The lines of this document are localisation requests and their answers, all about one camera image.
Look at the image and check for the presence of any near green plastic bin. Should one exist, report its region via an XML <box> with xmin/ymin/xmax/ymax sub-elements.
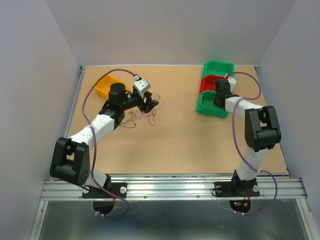
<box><xmin>196</xmin><ymin>90</ymin><xmax>229</xmax><ymax>119</ymax></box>

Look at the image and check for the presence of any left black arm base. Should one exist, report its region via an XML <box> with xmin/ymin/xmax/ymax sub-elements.
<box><xmin>81</xmin><ymin>182</ymin><xmax>128</xmax><ymax>200</ymax></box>

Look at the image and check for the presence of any yellow plastic bin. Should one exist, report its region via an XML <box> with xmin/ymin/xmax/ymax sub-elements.
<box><xmin>94</xmin><ymin>74</ymin><xmax>131</xmax><ymax>100</ymax></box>

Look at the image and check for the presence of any far green plastic bin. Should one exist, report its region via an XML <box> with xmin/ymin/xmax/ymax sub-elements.
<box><xmin>202</xmin><ymin>60</ymin><xmax>235</xmax><ymax>78</ymax></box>

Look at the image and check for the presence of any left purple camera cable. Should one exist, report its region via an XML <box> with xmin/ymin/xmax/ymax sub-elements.
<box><xmin>81</xmin><ymin>69</ymin><xmax>138</xmax><ymax>218</ymax></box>

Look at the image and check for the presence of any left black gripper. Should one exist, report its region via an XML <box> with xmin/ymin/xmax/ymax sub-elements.
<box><xmin>120</xmin><ymin>90</ymin><xmax>159</xmax><ymax>114</ymax></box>

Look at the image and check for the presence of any red plastic bin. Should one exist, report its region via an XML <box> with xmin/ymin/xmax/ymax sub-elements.
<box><xmin>199</xmin><ymin>74</ymin><xmax>231</xmax><ymax>94</ymax></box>

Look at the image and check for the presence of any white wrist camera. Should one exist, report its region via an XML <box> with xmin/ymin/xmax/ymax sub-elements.
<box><xmin>225</xmin><ymin>75</ymin><xmax>237</xmax><ymax>93</ymax></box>
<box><xmin>133</xmin><ymin>75</ymin><xmax>151</xmax><ymax>99</ymax></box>

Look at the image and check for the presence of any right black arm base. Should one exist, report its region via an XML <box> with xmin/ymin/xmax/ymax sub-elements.
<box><xmin>211</xmin><ymin>181</ymin><xmax>261</xmax><ymax>198</ymax></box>

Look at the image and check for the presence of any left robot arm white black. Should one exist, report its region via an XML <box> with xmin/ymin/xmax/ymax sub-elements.
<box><xmin>49</xmin><ymin>83</ymin><xmax>159</xmax><ymax>197</ymax></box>

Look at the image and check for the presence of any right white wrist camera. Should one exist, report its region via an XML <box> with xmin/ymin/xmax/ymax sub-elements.
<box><xmin>225</xmin><ymin>75</ymin><xmax>237</xmax><ymax>93</ymax></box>

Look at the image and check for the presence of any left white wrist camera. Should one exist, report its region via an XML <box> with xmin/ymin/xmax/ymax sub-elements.
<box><xmin>133</xmin><ymin>75</ymin><xmax>151</xmax><ymax>99</ymax></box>

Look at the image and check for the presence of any wire bundle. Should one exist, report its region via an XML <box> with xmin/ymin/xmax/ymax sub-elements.
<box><xmin>137</xmin><ymin>93</ymin><xmax>163</xmax><ymax>126</ymax></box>

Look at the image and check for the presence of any aluminium mounting rail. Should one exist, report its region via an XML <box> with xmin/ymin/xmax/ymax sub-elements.
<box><xmin>40</xmin><ymin>174</ymin><xmax>308</xmax><ymax>201</ymax></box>

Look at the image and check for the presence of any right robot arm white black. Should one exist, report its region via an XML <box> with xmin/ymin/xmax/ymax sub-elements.
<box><xmin>214</xmin><ymin>79</ymin><xmax>282</xmax><ymax>197</ymax></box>

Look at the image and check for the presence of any green plastic bin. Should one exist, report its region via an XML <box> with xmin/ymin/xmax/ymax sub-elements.
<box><xmin>202</xmin><ymin>60</ymin><xmax>235</xmax><ymax>78</ymax></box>
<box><xmin>196</xmin><ymin>90</ymin><xmax>229</xmax><ymax>119</ymax></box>

